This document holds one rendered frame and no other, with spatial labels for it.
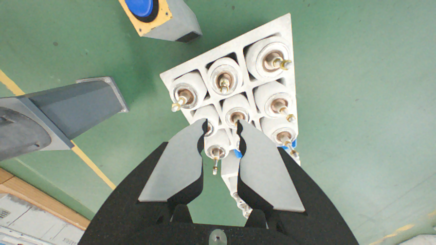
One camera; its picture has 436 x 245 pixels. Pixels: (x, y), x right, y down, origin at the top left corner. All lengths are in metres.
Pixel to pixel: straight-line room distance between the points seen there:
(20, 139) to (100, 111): 0.21
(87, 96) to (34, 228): 1.95
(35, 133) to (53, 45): 0.43
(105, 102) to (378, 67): 1.18
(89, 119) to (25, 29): 0.45
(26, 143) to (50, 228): 1.99
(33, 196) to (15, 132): 1.69
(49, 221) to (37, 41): 1.98
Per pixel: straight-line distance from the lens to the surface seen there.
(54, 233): 2.61
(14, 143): 0.63
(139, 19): 0.29
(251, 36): 0.39
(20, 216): 2.39
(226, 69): 0.31
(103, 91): 0.75
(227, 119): 0.36
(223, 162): 0.74
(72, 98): 0.68
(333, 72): 0.73
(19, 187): 2.22
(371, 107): 0.95
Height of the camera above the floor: 0.57
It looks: 58 degrees down
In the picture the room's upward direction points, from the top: 174 degrees counter-clockwise
